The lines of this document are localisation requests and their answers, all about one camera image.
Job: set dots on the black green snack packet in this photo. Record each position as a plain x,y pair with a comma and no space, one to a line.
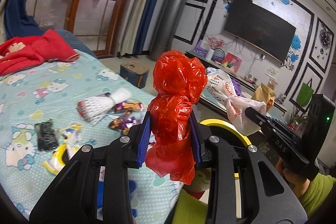
46,136

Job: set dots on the yellow white wrapper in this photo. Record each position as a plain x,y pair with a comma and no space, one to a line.
66,149

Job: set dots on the wall clock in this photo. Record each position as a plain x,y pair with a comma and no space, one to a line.
325,38

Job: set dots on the purple box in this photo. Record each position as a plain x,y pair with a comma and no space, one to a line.
201,48

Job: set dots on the right hand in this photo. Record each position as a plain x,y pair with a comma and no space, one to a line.
300,184

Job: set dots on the red blanket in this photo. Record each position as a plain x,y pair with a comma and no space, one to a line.
19,53

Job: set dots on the coffee table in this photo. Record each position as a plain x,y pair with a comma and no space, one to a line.
247,90

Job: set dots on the green hanging tote bag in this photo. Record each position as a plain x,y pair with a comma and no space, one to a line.
305,93

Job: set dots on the Hello Kitty bed sheet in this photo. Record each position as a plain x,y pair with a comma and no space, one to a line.
52,91

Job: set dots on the brown paper bag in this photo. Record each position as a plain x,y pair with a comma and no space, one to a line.
264,94

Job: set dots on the white cylinder cup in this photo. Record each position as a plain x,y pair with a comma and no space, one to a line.
209,55

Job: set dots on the blue curtain left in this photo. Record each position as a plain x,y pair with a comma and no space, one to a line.
16,22

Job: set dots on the green right sleeve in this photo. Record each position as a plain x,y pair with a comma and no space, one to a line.
316,193

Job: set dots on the black wall television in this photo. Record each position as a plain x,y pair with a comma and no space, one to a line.
260,27

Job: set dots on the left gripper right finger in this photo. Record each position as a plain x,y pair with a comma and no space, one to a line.
244,185

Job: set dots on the white printed plastic bag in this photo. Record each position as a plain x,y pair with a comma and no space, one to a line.
219,84

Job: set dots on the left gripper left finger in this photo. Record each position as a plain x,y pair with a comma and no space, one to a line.
93,187

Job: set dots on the yellow rimmed trash bin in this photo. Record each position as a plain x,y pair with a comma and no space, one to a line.
231,132

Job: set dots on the colourful picture board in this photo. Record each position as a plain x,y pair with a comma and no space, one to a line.
231,62

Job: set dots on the red plastic bag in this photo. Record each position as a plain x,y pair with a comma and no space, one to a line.
179,82

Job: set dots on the green trousers leg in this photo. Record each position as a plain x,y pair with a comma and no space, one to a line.
189,210

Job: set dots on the white foam fruit net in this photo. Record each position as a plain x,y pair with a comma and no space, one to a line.
93,109

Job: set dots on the silver tower air conditioner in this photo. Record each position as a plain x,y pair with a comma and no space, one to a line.
166,27

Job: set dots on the purple snack wrapper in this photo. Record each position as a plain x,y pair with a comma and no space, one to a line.
128,106
123,124

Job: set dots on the red potted plant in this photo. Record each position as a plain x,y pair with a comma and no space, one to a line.
297,121

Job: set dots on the blue storage stool box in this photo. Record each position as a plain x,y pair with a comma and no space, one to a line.
134,73

